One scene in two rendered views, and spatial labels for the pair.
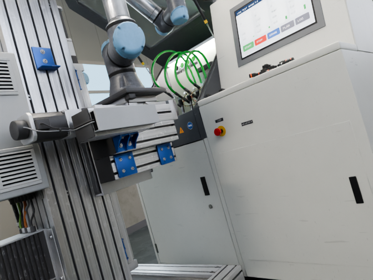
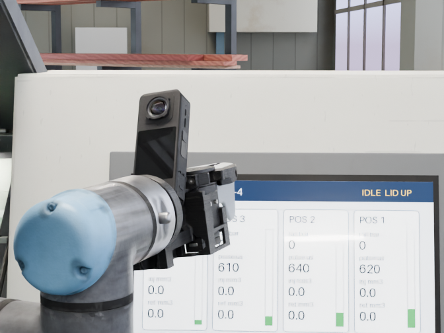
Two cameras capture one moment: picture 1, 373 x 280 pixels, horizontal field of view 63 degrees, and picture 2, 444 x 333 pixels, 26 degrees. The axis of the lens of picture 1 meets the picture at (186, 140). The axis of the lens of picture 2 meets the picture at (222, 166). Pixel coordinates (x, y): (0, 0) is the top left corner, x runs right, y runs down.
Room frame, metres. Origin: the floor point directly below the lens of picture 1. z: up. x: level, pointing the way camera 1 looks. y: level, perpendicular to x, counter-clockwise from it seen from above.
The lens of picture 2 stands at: (0.62, 0.30, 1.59)
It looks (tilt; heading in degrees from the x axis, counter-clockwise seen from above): 7 degrees down; 319
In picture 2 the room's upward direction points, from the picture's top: straight up
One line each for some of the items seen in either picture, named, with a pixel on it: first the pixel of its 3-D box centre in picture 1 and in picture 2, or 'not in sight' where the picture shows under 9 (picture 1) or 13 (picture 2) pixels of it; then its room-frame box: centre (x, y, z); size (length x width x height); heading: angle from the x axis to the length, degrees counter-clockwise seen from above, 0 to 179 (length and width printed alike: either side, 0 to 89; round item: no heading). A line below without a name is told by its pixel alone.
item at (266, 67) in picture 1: (272, 67); not in sight; (1.36, -0.46, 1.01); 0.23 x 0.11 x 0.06; 46
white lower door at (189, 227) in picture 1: (179, 208); not in sight; (1.80, 0.15, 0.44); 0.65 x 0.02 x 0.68; 46
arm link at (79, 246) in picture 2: not in sight; (85, 239); (1.27, -0.11, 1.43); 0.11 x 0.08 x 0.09; 117
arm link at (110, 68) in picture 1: (118, 57); not in sight; (1.26, 0.18, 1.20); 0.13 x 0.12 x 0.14; 27
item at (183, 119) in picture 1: (162, 137); not in sight; (1.81, 0.13, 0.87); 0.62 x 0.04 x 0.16; 46
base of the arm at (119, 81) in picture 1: (125, 84); not in sight; (1.27, 0.18, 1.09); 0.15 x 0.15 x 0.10
